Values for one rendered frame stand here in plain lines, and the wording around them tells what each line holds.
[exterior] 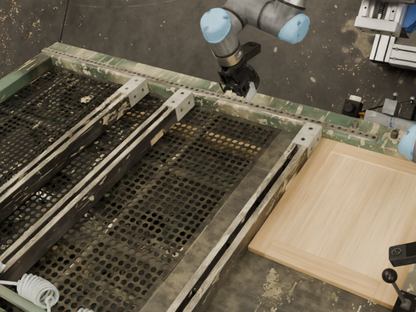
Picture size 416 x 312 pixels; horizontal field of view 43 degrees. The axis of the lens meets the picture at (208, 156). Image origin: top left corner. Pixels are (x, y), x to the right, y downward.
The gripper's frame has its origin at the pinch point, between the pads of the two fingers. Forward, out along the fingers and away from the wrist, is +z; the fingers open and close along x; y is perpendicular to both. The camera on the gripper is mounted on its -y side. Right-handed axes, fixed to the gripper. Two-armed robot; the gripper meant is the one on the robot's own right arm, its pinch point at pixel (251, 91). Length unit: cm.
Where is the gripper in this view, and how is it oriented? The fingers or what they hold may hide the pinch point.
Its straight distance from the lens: 160.8
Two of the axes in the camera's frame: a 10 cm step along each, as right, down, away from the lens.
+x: 8.5, 2.6, -4.6
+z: 3.1, 4.6, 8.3
